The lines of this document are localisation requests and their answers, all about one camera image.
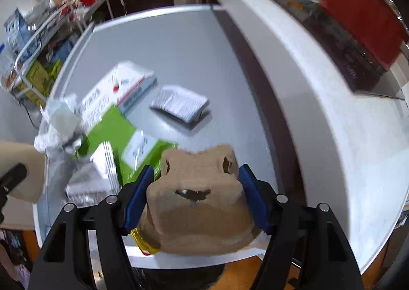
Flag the brown paper pulp cup carrier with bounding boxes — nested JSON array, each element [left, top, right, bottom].
[[137, 145, 261, 256]]

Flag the printed paper leaflet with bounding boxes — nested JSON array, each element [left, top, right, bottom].
[[150, 85, 209, 124]]

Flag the red rectangular board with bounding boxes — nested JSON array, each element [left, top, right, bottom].
[[320, 0, 408, 71]]

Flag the green plastic pouch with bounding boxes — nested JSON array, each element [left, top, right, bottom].
[[77, 105, 177, 185]]

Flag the black induction cooktop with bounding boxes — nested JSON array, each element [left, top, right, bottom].
[[273, 0, 405, 100]]

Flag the crumpled white plastic wrap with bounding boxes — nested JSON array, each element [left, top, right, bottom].
[[34, 94, 84, 156]]

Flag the white red medicine box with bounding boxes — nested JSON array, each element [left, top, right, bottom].
[[78, 61, 157, 133]]

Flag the silver foil packet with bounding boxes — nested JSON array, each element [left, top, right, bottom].
[[64, 141, 121, 208]]

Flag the white wire storage rack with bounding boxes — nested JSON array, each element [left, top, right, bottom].
[[6, 0, 114, 103]]

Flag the white kitchen counter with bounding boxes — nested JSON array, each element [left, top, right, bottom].
[[96, 0, 409, 275]]

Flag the yellow snack wrapper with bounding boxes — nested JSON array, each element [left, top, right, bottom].
[[130, 228, 160, 256]]

